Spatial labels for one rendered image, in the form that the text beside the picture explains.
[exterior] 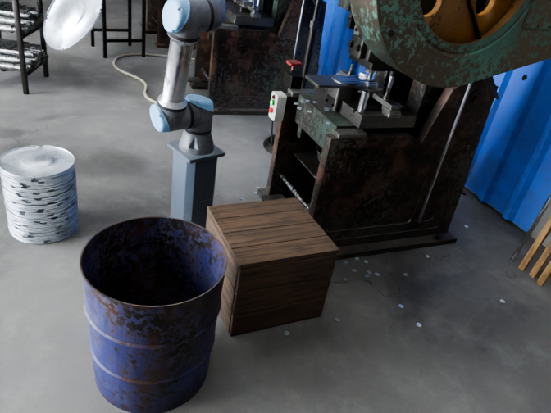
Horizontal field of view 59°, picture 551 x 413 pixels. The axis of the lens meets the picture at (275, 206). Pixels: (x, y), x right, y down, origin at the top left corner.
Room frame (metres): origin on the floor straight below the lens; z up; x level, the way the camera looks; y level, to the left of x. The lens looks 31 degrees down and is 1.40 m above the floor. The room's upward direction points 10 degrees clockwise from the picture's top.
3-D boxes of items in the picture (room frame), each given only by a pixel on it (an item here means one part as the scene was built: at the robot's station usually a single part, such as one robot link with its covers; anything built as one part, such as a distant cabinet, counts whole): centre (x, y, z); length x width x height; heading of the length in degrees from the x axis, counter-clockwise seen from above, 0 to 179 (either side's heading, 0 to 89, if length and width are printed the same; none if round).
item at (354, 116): (2.26, -0.32, 0.68); 0.45 x 0.30 x 0.06; 28
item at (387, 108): (2.11, -0.40, 0.76); 0.17 x 0.06 x 0.10; 28
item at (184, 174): (1.92, 0.39, 0.23); 0.19 x 0.19 x 0.45; 46
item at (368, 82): (2.26, -0.32, 0.76); 0.15 x 0.09 x 0.05; 28
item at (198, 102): (1.92, 0.39, 0.62); 0.13 x 0.12 x 0.14; 135
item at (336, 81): (2.18, -0.16, 0.72); 0.25 x 0.14 x 0.14; 118
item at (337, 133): (2.09, -0.57, 0.45); 0.92 x 0.12 x 0.90; 118
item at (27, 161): (1.76, 1.03, 0.33); 0.29 x 0.29 x 0.01
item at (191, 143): (1.92, 0.39, 0.50); 0.15 x 0.15 x 0.10
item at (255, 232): (1.56, 0.00, 0.18); 0.40 x 0.38 x 0.35; 120
